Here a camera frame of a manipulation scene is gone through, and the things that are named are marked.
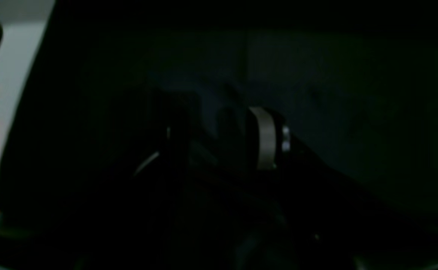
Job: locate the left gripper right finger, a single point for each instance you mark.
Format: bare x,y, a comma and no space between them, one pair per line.
335,222

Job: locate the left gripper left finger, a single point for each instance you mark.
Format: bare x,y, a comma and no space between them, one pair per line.
120,221

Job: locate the dark navy t-shirt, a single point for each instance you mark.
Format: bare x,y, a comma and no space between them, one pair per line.
368,139

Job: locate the black table cloth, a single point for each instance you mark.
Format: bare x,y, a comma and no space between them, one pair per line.
84,104

